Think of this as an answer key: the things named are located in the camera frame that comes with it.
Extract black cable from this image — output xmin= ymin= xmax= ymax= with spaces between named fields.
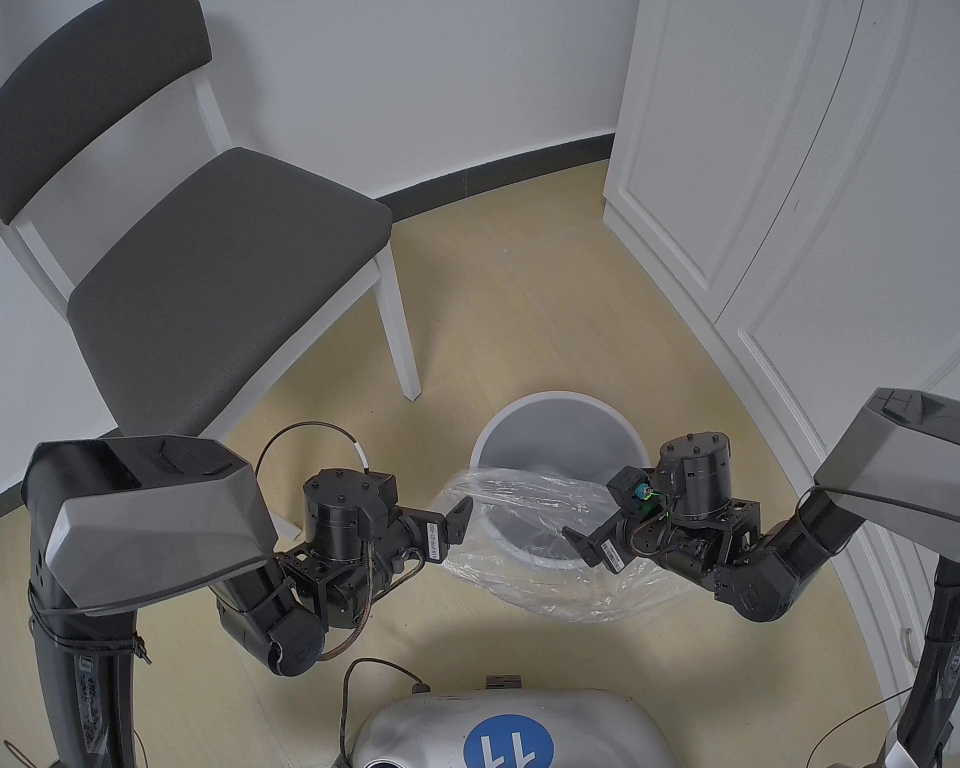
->
xmin=255 ymin=422 xmax=372 ymax=481
xmin=340 ymin=657 xmax=430 ymax=768

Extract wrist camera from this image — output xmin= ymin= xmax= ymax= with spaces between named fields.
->
xmin=363 ymin=473 xmax=398 ymax=538
xmin=606 ymin=465 xmax=660 ymax=520

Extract white trash bin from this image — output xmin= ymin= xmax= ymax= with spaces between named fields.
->
xmin=468 ymin=389 xmax=651 ymax=573

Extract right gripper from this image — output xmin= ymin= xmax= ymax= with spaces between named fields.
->
xmin=561 ymin=510 xmax=670 ymax=576

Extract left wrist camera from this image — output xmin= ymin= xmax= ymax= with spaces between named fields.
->
xmin=363 ymin=473 xmax=398 ymax=538

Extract white chair with grey seat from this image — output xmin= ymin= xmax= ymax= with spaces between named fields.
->
xmin=0 ymin=0 xmax=423 ymax=451

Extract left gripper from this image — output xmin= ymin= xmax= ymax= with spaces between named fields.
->
xmin=391 ymin=494 xmax=475 ymax=566

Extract clear plastic bag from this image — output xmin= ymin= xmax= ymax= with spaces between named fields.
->
xmin=430 ymin=465 xmax=703 ymax=624

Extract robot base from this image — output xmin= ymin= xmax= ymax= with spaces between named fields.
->
xmin=351 ymin=673 xmax=676 ymax=768

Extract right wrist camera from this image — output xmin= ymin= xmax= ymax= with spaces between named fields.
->
xmin=606 ymin=465 xmax=660 ymax=520

